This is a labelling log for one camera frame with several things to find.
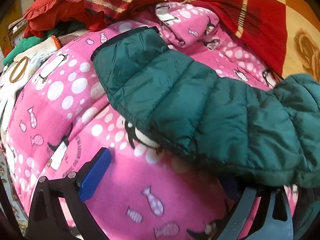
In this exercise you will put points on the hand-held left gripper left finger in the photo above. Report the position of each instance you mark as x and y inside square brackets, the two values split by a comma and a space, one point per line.
[96, 172]

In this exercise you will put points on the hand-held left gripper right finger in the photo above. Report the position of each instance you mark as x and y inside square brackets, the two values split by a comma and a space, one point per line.
[243, 206]

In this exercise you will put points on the dark green puffer jacket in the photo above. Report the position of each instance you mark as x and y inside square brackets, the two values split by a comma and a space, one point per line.
[190, 107]

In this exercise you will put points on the pink penguin print blanket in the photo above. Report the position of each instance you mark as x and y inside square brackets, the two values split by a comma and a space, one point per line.
[130, 205]

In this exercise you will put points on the white cloth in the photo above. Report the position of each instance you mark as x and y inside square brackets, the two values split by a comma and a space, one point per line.
[7, 97]

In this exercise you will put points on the white knit glove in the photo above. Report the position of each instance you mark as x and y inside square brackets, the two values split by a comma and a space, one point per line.
[37, 52]

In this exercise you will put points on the green cloth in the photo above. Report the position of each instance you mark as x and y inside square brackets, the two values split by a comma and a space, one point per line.
[17, 48]

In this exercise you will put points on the red ruffled cloth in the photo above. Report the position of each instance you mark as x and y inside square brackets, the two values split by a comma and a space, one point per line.
[62, 17]

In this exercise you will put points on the red orange rose checked blanket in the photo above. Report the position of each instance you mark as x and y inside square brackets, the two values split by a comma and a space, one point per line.
[272, 12]

